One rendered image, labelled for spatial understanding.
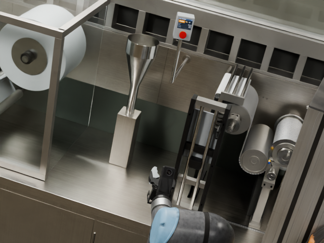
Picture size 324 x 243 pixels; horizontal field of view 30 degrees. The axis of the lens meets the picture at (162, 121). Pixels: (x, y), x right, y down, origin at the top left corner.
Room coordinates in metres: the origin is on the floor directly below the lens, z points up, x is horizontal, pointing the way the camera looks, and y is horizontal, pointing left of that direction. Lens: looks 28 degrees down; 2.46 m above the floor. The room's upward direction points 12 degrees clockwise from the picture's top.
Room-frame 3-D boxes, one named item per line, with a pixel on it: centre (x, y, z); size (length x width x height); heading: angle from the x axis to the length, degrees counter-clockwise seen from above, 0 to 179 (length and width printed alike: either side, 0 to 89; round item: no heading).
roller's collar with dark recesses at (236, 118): (2.25, -0.29, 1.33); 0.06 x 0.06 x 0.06; 81
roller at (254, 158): (2.37, -0.44, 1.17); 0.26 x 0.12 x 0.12; 171
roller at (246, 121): (2.40, -0.31, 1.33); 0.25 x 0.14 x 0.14; 171
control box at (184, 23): (2.35, 0.00, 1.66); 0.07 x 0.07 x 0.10; 7
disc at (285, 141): (2.23, -0.54, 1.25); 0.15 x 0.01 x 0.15; 81
